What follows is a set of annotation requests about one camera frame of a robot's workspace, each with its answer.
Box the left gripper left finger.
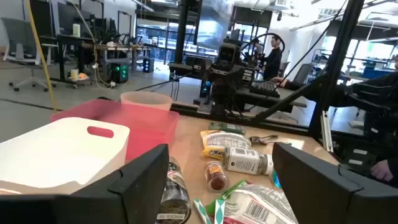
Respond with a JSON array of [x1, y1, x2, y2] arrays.
[[0, 143, 170, 224]]

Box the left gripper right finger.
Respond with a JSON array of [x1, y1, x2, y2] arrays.
[[272, 142, 398, 224]]

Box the green pink ramen packet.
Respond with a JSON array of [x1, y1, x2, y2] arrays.
[[205, 179, 300, 224]]

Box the black spoon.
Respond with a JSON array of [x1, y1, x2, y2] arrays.
[[248, 134, 280, 146]]

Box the black computer keyboard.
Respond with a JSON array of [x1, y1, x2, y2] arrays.
[[249, 80, 281, 98]]

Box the person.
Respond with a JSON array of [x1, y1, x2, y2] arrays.
[[284, 54, 398, 189], [262, 35, 283, 81]]

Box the person's hand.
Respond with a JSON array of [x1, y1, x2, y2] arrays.
[[369, 159, 394, 183], [269, 77, 289, 88]]

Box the iridescent green blue spoon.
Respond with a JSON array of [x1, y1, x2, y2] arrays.
[[272, 170, 283, 190]]

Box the dark desk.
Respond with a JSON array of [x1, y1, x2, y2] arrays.
[[233, 86, 308, 113]]

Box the white plastic bin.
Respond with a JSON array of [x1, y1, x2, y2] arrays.
[[0, 117, 131, 196]]

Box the translucent pink bowl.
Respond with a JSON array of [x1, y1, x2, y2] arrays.
[[120, 91, 173, 111]]

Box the white label spice bottle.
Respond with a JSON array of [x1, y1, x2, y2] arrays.
[[222, 146, 275, 176]]

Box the red plastic bin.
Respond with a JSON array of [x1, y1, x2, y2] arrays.
[[50, 98, 180, 163]]

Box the computer tower green lights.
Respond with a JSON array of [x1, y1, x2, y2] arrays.
[[109, 62, 131, 84]]

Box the black office desk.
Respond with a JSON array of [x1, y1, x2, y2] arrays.
[[39, 33, 96, 84]]

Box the grey office chair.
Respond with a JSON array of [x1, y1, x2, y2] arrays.
[[1, 17, 58, 93]]

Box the black aluminium table frame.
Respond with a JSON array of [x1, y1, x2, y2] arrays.
[[167, 0, 368, 139]]

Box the yellow cable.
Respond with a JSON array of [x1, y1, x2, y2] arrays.
[[25, 0, 59, 113]]

